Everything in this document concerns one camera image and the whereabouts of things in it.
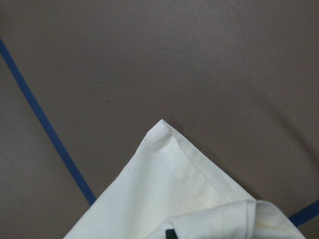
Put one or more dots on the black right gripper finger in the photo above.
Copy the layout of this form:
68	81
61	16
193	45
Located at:
170	234

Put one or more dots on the cream long-sleeve cat shirt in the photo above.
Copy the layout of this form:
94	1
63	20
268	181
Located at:
170	184

